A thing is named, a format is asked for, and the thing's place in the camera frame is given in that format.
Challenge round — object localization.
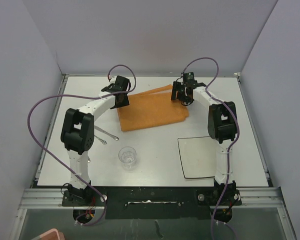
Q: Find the pink box corner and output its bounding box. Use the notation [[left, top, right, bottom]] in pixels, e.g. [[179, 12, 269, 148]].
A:
[[39, 228, 65, 240]]

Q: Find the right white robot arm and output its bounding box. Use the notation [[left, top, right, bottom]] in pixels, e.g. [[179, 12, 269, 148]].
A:
[[171, 80, 240, 205]]

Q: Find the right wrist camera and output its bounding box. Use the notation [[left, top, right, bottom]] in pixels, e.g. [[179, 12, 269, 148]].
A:
[[182, 72, 195, 85]]

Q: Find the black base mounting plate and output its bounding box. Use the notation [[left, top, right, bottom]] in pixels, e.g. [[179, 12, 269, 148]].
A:
[[62, 184, 242, 223]]

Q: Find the silver fork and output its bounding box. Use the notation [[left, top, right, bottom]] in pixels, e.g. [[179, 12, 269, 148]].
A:
[[94, 135, 107, 145]]

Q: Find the silver knife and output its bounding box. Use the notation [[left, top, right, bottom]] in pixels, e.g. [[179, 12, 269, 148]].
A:
[[94, 125, 119, 141]]

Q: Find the clear plastic cup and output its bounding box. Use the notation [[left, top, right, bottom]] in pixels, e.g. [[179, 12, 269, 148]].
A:
[[118, 146, 137, 170]]

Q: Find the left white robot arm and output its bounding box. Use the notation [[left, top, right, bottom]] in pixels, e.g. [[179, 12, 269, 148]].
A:
[[61, 75, 131, 206]]

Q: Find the orange cloth placemat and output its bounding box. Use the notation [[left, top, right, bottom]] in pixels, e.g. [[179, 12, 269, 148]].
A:
[[117, 85, 189, 132]]

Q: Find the white square plate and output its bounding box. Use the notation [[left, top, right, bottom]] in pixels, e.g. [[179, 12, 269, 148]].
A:
[[178, 136, 216, 179]]

